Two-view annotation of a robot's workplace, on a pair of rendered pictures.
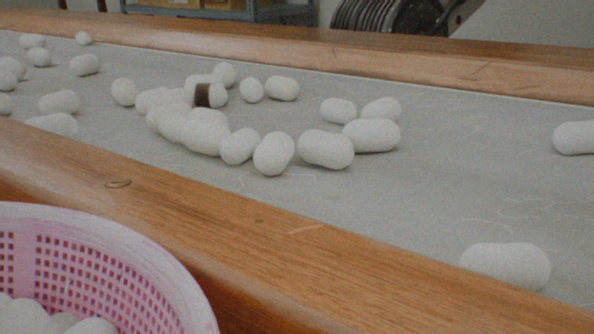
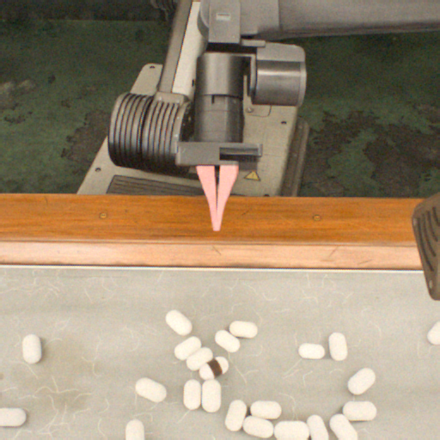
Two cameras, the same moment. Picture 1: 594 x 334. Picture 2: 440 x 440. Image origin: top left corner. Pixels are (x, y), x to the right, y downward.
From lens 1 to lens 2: 0.64 m
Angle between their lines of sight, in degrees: 43
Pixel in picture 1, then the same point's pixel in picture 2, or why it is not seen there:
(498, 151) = (407, 353)
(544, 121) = (396, 301)
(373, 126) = (367, 381)
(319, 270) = not seen: outside the picture
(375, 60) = (254, 253)
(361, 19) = (145, 143)
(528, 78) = (363, 255)
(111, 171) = not seen: outside the picture
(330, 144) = (370, 415)
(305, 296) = not seen: outside the picture
